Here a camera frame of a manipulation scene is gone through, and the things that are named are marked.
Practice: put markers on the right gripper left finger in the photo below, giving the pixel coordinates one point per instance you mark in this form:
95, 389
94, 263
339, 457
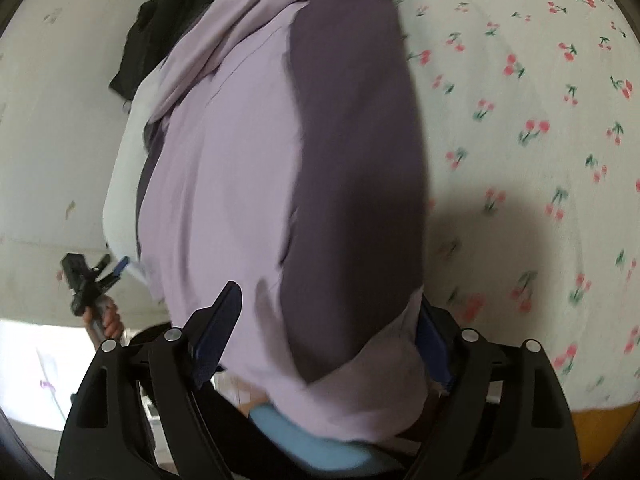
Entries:
107, 435

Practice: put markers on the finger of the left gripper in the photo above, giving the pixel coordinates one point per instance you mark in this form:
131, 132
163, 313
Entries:
102, 264
115, 274

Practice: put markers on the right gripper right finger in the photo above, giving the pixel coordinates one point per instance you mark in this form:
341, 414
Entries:
503, 414

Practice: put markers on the lilac and purple jacket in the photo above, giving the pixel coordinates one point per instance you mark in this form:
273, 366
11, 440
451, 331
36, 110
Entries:
286, 155

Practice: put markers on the left hand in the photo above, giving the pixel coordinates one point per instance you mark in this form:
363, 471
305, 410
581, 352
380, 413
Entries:
104, 325

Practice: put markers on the black garment on bed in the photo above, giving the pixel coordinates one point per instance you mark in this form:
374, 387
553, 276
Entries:
158, 27

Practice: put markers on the cherry print bed sheet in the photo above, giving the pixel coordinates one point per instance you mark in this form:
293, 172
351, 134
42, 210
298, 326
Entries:
531, 127

